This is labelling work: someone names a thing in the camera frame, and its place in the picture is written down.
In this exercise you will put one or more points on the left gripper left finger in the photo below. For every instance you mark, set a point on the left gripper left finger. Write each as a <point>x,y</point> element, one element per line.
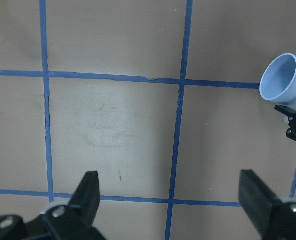
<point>86,199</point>

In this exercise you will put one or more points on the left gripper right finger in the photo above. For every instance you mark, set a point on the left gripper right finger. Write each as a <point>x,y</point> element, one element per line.
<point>259,202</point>

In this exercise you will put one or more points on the light blue plastic cup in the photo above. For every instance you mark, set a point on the light blue plastic cup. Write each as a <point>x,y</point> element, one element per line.
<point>278,83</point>

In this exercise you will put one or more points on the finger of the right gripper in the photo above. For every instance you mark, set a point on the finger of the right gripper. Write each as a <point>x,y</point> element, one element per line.
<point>285,110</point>

